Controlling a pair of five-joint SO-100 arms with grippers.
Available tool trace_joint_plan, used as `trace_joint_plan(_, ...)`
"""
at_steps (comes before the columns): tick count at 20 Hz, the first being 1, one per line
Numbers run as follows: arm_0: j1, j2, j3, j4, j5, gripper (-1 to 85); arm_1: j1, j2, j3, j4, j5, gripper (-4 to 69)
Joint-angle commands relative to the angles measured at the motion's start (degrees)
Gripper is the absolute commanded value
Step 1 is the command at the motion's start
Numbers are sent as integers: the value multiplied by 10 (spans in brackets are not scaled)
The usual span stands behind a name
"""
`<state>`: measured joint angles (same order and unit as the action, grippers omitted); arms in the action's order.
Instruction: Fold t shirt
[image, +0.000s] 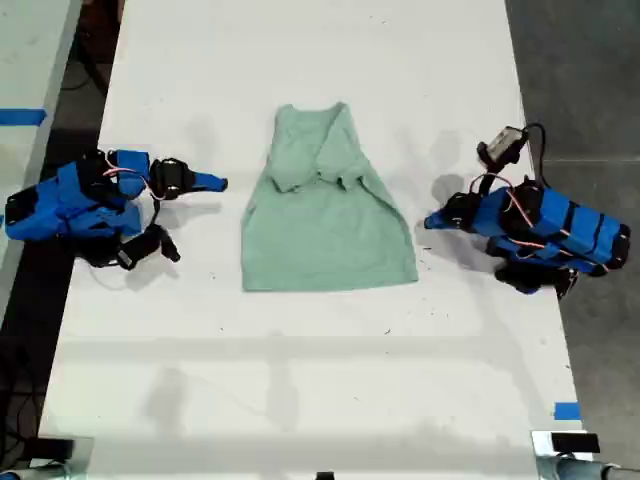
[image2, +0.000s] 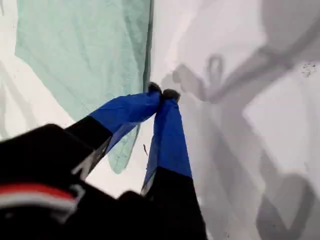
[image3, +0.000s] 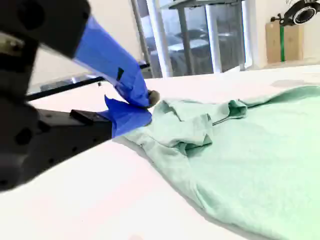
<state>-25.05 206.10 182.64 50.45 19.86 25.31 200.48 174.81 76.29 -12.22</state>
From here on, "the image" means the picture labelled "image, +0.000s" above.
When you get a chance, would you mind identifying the pale green T-shirt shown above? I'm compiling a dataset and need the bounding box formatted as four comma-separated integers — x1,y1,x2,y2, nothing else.
240,102,420,294

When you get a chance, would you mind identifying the black camera box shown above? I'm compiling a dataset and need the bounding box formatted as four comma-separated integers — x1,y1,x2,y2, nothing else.
118,224,182,272
476,125,531,169

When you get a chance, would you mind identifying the small black box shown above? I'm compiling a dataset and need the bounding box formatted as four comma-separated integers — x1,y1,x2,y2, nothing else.
32,437,76,459
550,432,600,454

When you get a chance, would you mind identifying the black camera cable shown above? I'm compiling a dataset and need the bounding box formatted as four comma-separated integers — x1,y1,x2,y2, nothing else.
522,122,552,189

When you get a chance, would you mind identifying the black floor cable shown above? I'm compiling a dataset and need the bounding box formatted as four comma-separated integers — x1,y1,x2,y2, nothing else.
60,47,109,97
0,344,42,454

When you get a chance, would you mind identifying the grey pipe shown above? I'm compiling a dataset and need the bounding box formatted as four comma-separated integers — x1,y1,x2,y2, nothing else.
554,457,640,480
0,462,71,480

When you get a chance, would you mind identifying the long blue tape strip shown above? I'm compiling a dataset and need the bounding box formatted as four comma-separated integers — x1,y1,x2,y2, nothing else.
0,107,49,127

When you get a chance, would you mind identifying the metal table bracket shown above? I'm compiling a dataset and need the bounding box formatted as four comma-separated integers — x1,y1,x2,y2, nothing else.
530,429,602,472
29,435,95,469

